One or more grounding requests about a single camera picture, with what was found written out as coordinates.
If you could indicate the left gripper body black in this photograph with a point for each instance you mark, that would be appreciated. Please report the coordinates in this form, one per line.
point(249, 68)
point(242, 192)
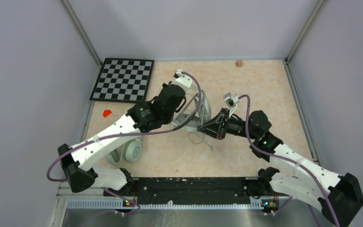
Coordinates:
point(168, 118)

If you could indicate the mint green headphones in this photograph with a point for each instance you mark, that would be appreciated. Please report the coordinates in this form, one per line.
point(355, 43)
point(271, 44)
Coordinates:
point(129, 152)

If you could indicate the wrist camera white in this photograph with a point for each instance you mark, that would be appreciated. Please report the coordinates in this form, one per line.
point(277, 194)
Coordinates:
point(231, 101)
point(184, 81)

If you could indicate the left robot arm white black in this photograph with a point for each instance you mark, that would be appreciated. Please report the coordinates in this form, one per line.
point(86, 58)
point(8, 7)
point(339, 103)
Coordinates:
point(144, 118)

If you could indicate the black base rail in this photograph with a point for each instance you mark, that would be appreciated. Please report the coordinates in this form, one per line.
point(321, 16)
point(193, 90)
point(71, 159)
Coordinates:
point(199, 190)

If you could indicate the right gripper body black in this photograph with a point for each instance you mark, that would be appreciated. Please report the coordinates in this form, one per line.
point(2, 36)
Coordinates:
point(232, 126)

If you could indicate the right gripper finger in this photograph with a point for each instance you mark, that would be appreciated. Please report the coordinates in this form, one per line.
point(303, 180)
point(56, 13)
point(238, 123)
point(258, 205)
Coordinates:
point(220, 118)
point(211, 131)

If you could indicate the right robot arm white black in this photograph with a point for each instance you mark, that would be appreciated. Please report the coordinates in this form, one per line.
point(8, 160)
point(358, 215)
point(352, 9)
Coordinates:
point(338, 197)

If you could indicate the small wooden cube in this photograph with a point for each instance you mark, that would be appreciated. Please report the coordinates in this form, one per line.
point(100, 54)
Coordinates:
point(239, 63)

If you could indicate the black white checkerboard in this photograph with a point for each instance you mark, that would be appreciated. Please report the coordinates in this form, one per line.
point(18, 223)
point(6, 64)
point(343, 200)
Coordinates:
point(123, 80)

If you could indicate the small red block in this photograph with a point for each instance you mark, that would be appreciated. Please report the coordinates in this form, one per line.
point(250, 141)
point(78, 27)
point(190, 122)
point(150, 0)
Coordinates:
point(106, 113)

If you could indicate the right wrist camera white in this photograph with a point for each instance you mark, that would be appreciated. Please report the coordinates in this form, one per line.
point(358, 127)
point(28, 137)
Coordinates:
point(231, 101)

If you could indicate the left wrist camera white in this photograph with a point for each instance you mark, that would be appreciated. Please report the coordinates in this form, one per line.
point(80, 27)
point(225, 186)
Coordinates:
point(184, 81)

